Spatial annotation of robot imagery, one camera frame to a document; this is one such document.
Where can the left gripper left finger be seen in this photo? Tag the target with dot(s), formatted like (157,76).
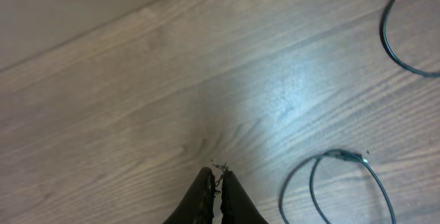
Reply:
(197,205)

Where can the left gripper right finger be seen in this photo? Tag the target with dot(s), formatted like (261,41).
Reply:
(236,206)

